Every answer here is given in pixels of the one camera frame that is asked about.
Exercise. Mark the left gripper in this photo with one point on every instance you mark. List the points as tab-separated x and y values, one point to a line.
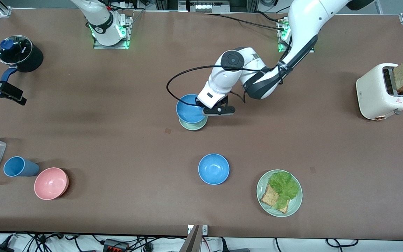
198	102

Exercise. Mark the blue bowl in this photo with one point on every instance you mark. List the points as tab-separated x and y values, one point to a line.
187	109
213	169

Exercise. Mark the green bowl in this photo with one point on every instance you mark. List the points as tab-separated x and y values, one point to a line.
192	127

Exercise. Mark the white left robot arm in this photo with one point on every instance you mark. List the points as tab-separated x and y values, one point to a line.
303	31

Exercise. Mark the pink bowl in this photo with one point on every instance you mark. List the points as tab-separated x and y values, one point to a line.
50	183

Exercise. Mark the glass lid with blue knob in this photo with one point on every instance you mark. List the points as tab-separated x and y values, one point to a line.
14	50

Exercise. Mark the blue cup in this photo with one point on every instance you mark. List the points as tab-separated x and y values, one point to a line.
21	167

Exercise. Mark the white power strip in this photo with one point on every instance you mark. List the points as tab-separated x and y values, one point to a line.
206	6

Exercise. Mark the green lettuce leaf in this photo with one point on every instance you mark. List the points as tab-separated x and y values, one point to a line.
284	185

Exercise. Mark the brown bread slice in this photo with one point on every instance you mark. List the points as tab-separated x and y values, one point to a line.
268	197

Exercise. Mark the green plate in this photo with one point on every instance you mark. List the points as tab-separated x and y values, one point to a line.
294	206

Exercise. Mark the grey metal stand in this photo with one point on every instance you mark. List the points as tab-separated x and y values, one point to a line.
191	241

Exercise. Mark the white toaster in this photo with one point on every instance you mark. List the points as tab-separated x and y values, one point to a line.
373	94

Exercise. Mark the black adapter with red plugs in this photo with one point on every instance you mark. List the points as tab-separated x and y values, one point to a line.
115	245

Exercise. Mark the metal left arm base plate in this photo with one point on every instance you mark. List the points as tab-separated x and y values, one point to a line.
281	38

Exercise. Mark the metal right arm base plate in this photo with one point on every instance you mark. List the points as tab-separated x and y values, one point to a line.
128	35

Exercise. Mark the white table bracket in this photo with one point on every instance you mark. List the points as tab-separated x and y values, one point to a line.
205	230

